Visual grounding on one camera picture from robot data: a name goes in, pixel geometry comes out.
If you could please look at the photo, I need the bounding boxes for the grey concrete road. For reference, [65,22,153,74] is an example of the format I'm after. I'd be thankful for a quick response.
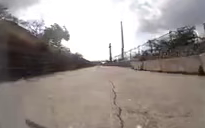
[0,64,205,128]

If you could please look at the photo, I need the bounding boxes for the pale concrete barrier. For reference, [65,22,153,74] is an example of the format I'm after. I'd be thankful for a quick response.
[104,50,205,77]

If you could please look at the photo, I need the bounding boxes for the brown overgrown bank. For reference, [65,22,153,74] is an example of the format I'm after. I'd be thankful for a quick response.
[0,18,100,83]

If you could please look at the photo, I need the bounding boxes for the tall slim pole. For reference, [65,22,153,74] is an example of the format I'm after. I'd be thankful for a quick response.
[119,20,126,61]

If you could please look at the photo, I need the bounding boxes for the thin bare tree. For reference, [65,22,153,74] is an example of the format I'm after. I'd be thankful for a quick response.
[23,19,46,38]

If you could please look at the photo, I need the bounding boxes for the chain-link fence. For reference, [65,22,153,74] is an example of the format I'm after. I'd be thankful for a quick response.
[113,24,205,62]

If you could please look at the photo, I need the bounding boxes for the short dark pole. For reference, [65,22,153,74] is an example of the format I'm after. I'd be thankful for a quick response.
[108,42,113,63]

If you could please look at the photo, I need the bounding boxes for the dark trees behind fence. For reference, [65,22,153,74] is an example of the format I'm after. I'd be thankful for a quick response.
[144,25,201,56]

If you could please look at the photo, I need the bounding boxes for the round dark tree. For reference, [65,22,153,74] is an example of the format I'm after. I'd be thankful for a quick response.
[43,22,71,48]

